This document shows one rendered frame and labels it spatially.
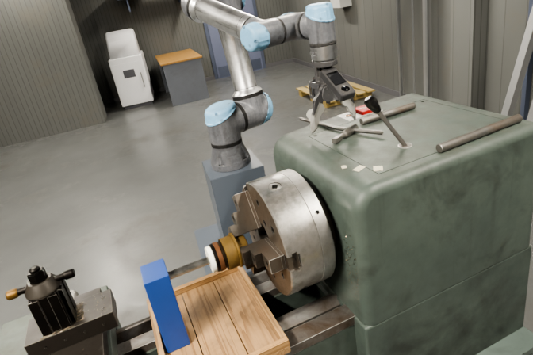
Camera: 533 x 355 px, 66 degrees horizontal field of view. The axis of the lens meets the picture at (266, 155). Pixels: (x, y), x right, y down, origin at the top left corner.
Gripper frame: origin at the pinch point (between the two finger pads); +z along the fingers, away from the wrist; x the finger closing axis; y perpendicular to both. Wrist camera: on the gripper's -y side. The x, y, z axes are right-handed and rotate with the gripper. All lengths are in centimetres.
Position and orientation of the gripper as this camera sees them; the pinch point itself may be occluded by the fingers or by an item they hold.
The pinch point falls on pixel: (335, 127)
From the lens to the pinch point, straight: 124.2
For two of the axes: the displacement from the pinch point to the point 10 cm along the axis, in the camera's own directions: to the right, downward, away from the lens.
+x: -9.1, 2.9, -3.1
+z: 1.6, 9.1, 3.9
